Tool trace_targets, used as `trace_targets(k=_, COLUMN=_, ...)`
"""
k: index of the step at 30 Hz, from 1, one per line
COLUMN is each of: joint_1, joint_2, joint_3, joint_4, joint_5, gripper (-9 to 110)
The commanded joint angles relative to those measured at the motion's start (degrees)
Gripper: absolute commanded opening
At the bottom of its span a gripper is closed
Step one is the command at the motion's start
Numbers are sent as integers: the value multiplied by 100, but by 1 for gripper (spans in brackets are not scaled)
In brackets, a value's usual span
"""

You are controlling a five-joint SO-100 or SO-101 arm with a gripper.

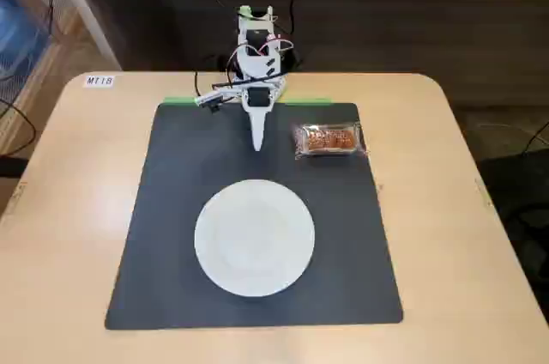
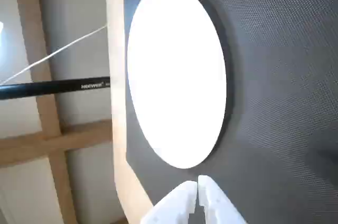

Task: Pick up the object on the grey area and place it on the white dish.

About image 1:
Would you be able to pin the black office chair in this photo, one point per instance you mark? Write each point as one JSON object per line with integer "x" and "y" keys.
{"x": 523, "y": 218}

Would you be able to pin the blue translucent storage box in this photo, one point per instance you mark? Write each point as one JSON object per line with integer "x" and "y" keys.
{"x": 17, "y": 29}

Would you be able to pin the brown bread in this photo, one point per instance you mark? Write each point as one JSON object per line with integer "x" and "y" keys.
{"x": 329, "y": 140}

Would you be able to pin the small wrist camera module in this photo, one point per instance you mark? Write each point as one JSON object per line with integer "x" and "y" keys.
{"x": 210, "y": 100}

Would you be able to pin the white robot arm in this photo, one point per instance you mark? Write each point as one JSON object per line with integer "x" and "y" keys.
{"x": 259, "y": 67}

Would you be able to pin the white label with MT18 print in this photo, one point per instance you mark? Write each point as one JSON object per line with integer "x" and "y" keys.
{"x": 99, "y": 81}

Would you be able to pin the green tape strip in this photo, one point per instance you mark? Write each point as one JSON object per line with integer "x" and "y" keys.
{"x": 180, "y": 100}
{"x": 308, "y": 101}

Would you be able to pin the dark grey rectangular mat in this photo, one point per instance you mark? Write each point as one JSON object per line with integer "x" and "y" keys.
{"x": 171, "y": 209}

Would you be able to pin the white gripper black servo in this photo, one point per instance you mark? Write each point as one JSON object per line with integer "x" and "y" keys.
{"x": 257, "y": 99}

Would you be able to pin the white round dish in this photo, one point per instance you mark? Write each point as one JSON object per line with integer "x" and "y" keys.
{"x": 255, "y": 237}

